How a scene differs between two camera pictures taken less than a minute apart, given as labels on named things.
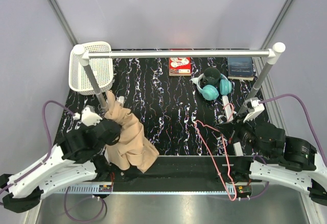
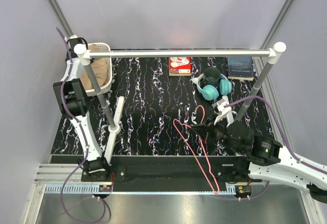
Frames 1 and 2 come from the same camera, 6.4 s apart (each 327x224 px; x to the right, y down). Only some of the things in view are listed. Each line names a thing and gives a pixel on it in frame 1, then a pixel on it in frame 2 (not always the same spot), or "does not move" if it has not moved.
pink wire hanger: (195, 123) to (174, 121)
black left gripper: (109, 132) to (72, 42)
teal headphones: (210, 92) does not move
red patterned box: (180, 66) does not move
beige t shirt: (133, 148) to (100, 69)
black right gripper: (227, 128) to (208, 127)
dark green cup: (211, 76) does not move
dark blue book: (240, 68) does not move
